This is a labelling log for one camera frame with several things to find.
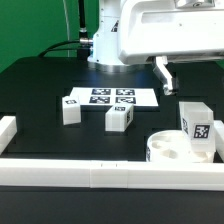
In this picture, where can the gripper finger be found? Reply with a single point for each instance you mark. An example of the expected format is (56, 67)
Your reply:
(168, 81)

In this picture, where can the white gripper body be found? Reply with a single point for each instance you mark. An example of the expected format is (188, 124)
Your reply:
(180, 30)

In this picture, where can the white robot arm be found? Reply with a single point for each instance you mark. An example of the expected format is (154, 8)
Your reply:
(104, 54)

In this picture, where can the white marker sheet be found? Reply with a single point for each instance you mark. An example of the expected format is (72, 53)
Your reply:
(110, 96)

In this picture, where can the black cable connector block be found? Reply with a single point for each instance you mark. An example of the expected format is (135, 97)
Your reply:
(83, 53)

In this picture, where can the white left fence wall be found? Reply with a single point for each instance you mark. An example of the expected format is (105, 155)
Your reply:
(8, 129)

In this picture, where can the white front fence wall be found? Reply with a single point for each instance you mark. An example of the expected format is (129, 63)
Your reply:
(111, 174)

